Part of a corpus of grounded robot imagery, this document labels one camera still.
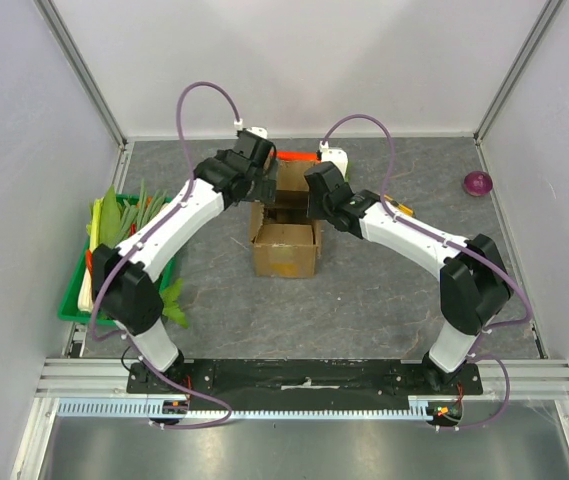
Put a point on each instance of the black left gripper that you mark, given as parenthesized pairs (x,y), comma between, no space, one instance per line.
(264,190)

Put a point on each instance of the brown cardboard express box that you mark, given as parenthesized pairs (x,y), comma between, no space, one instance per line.
(286,243)

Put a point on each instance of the yellow utility knife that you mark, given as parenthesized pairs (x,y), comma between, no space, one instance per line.
(399,206)

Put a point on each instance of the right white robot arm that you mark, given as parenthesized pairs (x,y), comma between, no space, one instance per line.
(470,292)

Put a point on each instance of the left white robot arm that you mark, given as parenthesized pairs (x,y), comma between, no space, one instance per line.
(124,276)

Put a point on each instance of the orange toy carrot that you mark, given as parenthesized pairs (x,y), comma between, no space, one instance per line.
(293,156)

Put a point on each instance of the green carrot leaves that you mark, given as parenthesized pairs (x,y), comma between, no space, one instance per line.
(347,172)

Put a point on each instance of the green beans bunch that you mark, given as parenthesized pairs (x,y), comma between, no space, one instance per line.
(137,211)

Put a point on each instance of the green leaf beside tray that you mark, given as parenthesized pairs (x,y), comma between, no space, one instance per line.
(171,307)

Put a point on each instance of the green leafy vegetable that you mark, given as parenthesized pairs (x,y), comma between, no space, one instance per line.
(110,221)

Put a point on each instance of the red chili pepper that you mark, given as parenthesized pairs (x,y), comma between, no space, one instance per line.
(89,261)

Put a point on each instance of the purple red onion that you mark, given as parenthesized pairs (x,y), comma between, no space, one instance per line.
(478,183)

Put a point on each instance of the green vegetable tray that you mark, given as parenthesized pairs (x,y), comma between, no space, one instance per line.
(68,310)

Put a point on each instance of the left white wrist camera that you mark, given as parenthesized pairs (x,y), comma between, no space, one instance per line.
(257,131)

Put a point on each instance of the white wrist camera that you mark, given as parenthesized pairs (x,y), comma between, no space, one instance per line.
(257,131)
(335,155)

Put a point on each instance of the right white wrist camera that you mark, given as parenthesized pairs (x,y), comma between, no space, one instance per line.
(335,155)

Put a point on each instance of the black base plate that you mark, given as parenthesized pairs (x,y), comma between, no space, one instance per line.
(244,378)

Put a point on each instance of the grey slotted cable duct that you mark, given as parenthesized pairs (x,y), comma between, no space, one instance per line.
(165,409)

